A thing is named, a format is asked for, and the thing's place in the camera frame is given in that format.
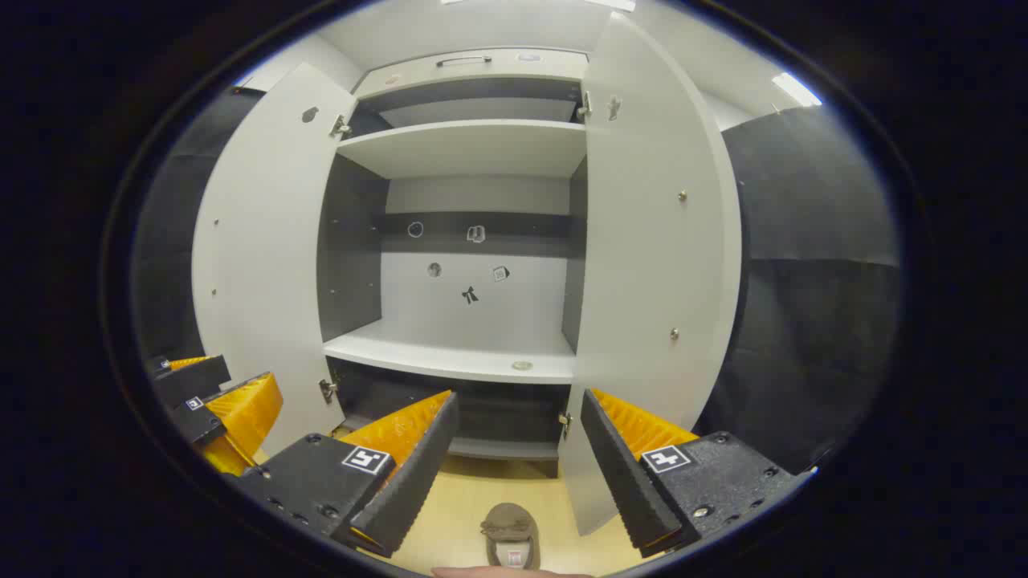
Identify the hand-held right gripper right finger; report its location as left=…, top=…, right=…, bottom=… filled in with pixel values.
left=580, top=389, right=818, bottom=559

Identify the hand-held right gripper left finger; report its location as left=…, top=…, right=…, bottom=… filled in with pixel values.
left=233, top=390, right=460, bottom=559

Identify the brown fuzzy shoe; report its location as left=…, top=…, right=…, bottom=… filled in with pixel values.
left=480, top=503, right=542, bottom=572

